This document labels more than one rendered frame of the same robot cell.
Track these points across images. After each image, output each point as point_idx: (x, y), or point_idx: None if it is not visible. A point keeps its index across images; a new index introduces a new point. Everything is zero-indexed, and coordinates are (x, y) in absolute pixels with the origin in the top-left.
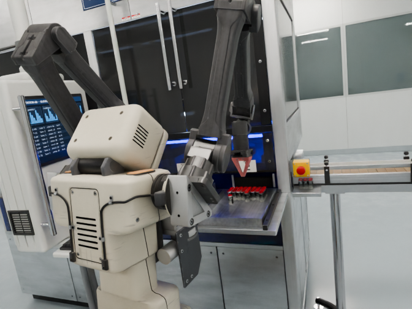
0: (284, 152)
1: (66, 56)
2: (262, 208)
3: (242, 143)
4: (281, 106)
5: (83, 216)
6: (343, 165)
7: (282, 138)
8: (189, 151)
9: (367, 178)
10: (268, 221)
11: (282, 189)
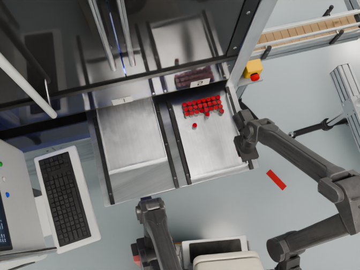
0: (242, 68)
1: None
2: (229, 129)
3: (253, 149)
4: (255, 43)
5: None
6: (280, 40)
7: (245, 61)
8: (287, 266)
9: (298, 47)
10: (251, 160)
11: (230, 85)
